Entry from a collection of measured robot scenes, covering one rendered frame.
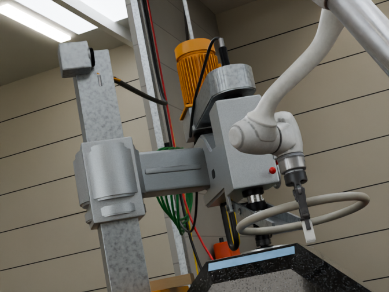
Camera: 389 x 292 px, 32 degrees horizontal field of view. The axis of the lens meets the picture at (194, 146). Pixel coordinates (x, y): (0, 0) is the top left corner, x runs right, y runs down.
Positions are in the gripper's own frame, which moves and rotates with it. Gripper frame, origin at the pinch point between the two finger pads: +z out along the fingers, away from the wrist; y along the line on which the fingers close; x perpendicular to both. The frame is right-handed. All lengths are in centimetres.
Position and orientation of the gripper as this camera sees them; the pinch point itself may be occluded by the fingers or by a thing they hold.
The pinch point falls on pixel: (308, 232)
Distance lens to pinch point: 227.7
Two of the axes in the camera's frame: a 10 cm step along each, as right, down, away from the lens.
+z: 1.9, 9.4, -2.8
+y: 1.4, 2.6, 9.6
